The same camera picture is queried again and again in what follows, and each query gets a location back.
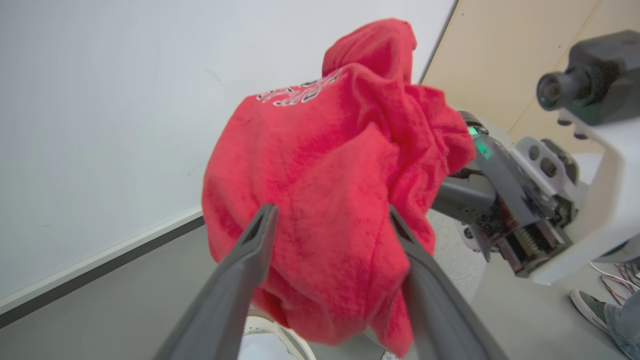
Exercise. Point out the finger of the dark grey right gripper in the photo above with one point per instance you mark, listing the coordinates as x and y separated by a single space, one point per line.
472 122

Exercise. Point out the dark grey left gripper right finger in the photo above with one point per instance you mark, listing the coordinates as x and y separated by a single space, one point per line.
440 310

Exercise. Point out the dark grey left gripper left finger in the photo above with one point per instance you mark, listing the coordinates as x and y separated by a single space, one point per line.
235 295

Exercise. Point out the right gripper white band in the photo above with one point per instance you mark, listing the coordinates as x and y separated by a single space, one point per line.
600 210

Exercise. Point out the red printed garment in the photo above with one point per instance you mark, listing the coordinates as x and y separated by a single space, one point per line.
325 200

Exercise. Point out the white perforated laundry basket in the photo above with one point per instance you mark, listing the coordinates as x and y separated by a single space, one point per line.
270 345

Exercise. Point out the beige wooden panel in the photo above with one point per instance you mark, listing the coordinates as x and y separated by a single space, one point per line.
500 50

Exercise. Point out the white and black baseboard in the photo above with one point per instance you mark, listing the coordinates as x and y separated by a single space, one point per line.
100 265

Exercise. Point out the grey and white sneaker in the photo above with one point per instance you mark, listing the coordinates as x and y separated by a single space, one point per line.
590 307

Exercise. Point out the blue jeans leg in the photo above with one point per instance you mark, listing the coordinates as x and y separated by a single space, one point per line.
625 325

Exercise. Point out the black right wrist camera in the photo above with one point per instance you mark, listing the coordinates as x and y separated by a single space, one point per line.
595 75

